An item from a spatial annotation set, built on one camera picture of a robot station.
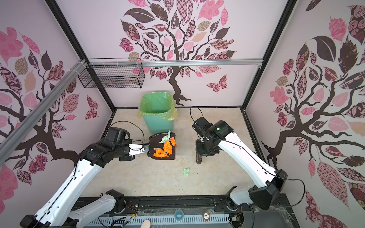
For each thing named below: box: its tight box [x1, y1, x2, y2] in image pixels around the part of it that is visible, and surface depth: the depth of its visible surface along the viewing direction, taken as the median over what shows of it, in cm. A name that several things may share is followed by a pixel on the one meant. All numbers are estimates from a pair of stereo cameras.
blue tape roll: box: [173, 209, 184, 221], surface depth 72 cm
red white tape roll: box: [202, 210, 211, 221], surface depth 72 cm
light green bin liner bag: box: [136, 91, 179, 122], surface depth 96 cm
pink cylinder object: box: [139, 219, 151, 228], surface depth 69 cm
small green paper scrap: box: [159, 129, 171, 144], surface depth 77 cm
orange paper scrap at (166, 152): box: [153, 140, 173, 159], surface depth 72 cm
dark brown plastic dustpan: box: [147, 132, 176, 161], surface depth 76 cm
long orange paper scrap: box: [169, 136, 177, 147], surface depth 76 cm
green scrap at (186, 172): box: [182, 167, 190, 177], surface depth 86 cm
